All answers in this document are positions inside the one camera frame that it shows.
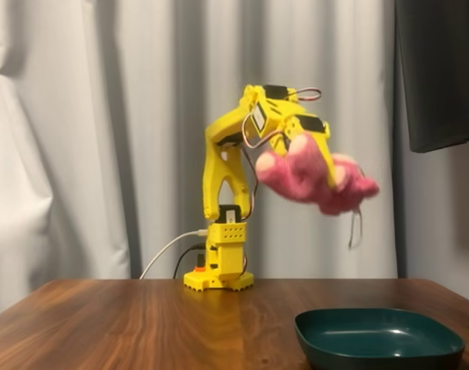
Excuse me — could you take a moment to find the yellow gripper with servo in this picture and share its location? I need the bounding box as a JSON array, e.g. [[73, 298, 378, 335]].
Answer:
[[270, 113, 339, 190]]

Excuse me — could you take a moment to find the pink plush strawberry bear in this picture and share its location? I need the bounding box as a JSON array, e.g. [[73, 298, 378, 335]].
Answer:
[[255, 132, 381, 250]]

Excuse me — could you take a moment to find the yellow robot arm with base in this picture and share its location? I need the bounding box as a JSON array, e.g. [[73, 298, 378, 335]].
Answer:
[[183, 83, 298, 293]]

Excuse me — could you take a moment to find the dark green plastic bin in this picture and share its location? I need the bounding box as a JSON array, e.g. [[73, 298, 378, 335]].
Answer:
[[294, 307, 467, 370]]

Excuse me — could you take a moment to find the pale grey curtain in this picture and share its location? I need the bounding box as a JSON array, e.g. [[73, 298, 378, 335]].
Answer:
[[0, 0, 410, 323]]

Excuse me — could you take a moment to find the red white servo wire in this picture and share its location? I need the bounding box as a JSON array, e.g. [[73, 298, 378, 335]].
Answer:
[[291, 87, 322, 103]]

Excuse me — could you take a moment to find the black power cable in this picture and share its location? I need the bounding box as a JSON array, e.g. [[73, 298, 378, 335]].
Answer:
[[172, 242, 208, 280]]

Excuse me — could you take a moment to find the white power cable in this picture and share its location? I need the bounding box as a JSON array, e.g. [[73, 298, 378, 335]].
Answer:
[[138, 228, 210, 281]]

